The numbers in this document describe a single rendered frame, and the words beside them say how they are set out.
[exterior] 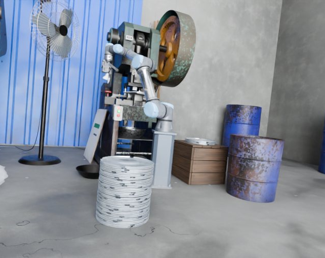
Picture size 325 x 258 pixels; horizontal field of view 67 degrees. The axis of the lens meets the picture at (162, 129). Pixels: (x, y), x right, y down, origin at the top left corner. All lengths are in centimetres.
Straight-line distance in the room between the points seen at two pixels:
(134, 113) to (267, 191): 138
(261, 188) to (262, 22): 411
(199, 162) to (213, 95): 258
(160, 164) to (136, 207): 73
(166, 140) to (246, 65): 349
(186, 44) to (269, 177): 146
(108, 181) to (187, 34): 179
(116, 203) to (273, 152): 123
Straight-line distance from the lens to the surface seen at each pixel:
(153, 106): 184
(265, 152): 196
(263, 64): 547
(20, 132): 375
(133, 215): 134
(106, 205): 134
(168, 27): 307
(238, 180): 202
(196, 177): 221
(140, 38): 273
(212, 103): 462
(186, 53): 258
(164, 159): 197
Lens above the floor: 57
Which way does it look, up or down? 3 degrees down
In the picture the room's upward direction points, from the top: 6 degrees clockwise
